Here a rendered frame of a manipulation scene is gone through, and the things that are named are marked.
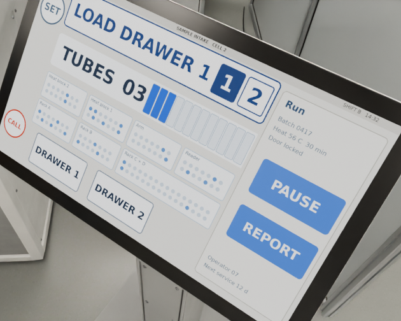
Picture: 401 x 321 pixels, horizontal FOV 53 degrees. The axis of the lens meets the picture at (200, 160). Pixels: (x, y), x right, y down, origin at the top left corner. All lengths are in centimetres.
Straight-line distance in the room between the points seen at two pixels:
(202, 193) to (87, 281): 114
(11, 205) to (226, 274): 87
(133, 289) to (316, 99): 119
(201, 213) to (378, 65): 88
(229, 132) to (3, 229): 106
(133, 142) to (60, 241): 119
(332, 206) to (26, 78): 44
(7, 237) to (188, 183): 104
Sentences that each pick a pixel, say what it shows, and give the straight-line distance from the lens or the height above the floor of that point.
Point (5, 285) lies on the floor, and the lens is 165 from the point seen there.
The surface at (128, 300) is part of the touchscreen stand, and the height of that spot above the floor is 4.
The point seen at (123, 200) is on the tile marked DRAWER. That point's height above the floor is 101.
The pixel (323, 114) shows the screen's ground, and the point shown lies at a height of 117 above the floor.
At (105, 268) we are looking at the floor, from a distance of 159.
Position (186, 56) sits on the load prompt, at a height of 116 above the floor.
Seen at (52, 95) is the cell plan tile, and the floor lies 107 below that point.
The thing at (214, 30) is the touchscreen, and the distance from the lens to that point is 48.
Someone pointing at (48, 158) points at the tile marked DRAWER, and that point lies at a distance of 60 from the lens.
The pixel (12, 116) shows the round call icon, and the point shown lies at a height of 102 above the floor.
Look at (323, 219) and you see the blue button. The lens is 46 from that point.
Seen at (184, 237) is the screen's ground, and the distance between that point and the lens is 50.
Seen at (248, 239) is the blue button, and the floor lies 104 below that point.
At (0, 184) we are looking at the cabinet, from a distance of 118.
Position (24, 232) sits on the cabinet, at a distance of 140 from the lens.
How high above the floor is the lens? 146
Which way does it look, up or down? 52 degrees down
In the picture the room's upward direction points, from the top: 8 degrees clockwise
